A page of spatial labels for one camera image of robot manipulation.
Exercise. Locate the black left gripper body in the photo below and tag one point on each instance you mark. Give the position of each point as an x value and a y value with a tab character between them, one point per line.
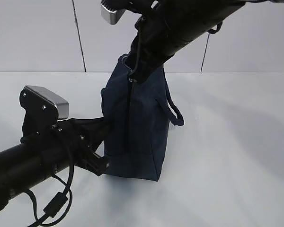
82	137

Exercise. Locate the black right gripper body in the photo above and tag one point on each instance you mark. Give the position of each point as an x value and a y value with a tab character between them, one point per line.
150	49

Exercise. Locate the dark navy fabric lunch bag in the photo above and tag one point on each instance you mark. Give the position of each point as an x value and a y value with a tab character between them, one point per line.
141	115

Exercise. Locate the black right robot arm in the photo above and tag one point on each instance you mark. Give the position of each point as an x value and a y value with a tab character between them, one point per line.
189	19

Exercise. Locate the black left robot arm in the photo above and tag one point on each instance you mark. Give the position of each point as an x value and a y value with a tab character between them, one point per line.
32	161

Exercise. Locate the silver wrist camera on right arm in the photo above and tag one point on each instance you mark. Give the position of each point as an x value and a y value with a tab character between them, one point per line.
112	10

